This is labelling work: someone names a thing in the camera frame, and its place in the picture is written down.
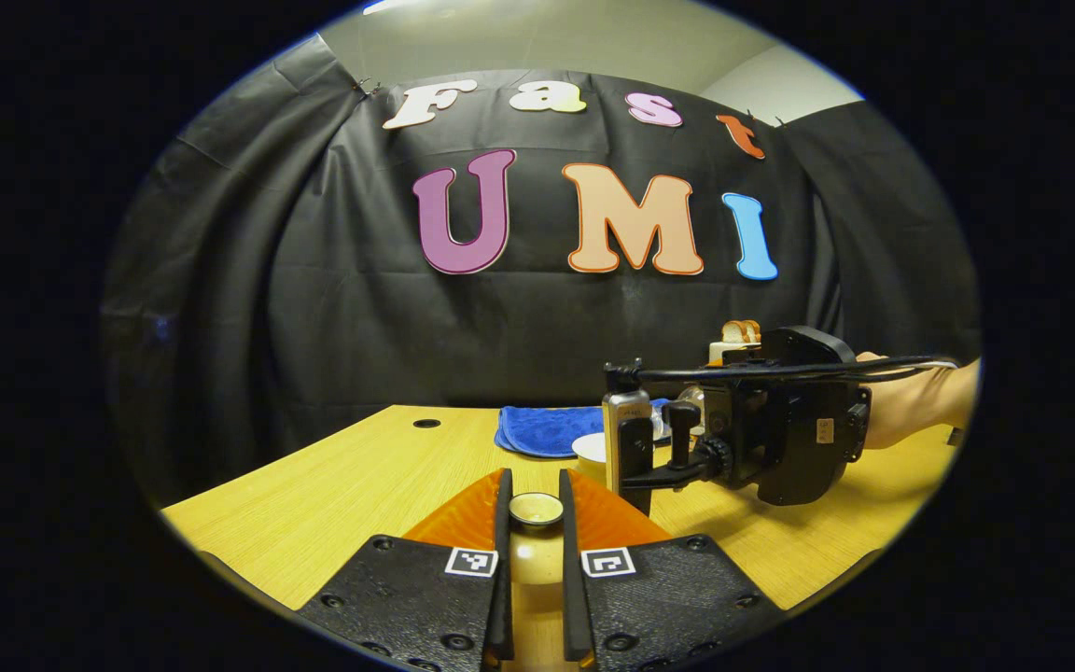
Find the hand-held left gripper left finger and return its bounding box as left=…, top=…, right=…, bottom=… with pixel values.
left=295, top=467, right=515, bottom=672

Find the blue towel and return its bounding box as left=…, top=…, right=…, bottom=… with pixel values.
left=495, top=401, right=669, bottom=459

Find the cream teacup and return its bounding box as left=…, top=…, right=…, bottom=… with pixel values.
left=572, top=431, right=613, bottom=482

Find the black backdrop cloth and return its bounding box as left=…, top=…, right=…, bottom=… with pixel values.
left=99, top=37, right=982, bottom=477

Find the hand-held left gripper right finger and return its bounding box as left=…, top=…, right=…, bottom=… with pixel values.
left=558, top=467, right=786, bottom=672

